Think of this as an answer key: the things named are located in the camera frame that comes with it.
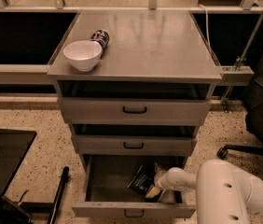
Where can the white ceramic bowl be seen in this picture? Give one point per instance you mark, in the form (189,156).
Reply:
(83,55)

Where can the blue patterned can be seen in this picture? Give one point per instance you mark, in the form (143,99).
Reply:
(101,36)

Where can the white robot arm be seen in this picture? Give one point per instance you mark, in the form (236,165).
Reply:
(225,193)

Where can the grey middle drawer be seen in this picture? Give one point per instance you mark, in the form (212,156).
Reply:
(133,140)

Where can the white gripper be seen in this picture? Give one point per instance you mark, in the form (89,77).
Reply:
(163,181)

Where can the black pole on floor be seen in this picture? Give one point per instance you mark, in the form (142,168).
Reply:
(58,196)

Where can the grey top drawer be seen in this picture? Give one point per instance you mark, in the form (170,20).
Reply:
(126,102)

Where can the grey metal drawer cabinet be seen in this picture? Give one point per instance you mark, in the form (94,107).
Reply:
(162,46)

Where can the grey drawer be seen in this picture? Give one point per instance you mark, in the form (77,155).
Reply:
(133,140)
(106,192)
(126,102)

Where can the grey bottom drawer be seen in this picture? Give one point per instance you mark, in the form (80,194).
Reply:
(106,192)

